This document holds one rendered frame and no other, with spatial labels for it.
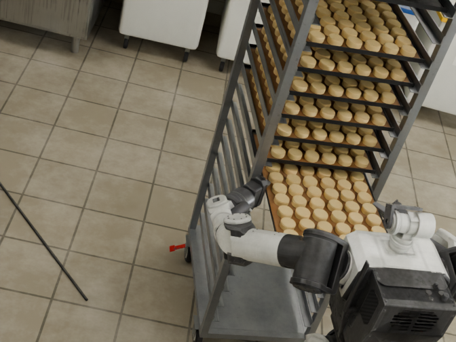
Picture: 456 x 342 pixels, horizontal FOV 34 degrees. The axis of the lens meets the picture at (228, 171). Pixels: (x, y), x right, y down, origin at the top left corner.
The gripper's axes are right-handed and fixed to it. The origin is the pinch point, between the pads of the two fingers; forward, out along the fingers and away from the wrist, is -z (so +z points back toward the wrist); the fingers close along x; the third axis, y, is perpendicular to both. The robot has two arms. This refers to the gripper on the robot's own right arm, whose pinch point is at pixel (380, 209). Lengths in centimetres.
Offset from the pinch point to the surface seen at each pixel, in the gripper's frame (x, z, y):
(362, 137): 15.0, -18.9, -9.3
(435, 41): 60, -9, -8
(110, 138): -98, -165, -52
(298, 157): 7.5, -30.4, 10.6
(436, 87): -70, -58, -237
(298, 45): 52, -38, 24
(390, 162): 13.1, -5.7, -8.2
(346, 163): 7.7, -18.0, -1.5
